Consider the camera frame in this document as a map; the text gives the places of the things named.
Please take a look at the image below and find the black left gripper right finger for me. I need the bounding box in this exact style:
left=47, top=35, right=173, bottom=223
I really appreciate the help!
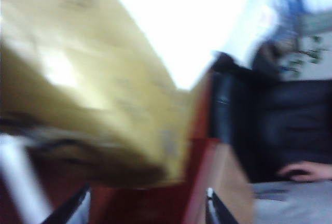
left=206, top=187, right=241, bottom=224

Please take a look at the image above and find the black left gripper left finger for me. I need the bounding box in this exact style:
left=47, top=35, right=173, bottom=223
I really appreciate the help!
left=48, top=182, right=92, bottom=224

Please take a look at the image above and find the white fluted pen holder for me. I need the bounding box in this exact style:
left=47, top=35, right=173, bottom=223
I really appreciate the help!
left=0, top=134, right=50, bottom=224

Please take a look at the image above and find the bystander bare hand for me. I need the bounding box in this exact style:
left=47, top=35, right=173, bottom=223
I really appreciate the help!
left=279, top=162, right=332, bottom=183

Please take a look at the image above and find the gold tissue pack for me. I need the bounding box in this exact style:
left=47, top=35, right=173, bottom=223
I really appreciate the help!
left=0, top=0, right=194, bottom=187

